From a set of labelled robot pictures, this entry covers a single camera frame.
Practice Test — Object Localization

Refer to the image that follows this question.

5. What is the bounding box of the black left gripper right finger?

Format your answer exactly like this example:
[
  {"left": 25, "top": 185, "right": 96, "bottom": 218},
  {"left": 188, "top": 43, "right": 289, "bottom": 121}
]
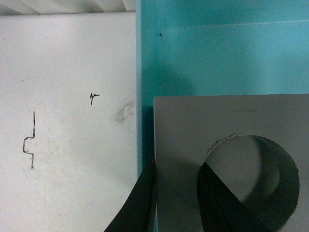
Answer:
[{"left": 197, "top": 163, "right": 270, "bottom": 232}]

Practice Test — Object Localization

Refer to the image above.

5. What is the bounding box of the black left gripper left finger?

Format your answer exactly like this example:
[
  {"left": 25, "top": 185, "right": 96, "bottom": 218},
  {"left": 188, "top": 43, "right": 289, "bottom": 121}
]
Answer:
[{"left": 105, "top": 159, "right": 157, "bottom": 232}]

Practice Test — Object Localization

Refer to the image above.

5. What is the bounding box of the gray block with round hole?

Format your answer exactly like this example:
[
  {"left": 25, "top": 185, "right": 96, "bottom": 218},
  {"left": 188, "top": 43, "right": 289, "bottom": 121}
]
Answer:
[{"left": 154, "top": 94, "right": 309, "bottom": 232}]

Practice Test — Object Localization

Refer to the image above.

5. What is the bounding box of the blue plastic box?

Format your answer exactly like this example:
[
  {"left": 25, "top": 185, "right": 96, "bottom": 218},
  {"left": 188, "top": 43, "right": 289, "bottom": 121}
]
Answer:
[{"left": 135, "top": 0, "right": 309, "bottom": 232}]

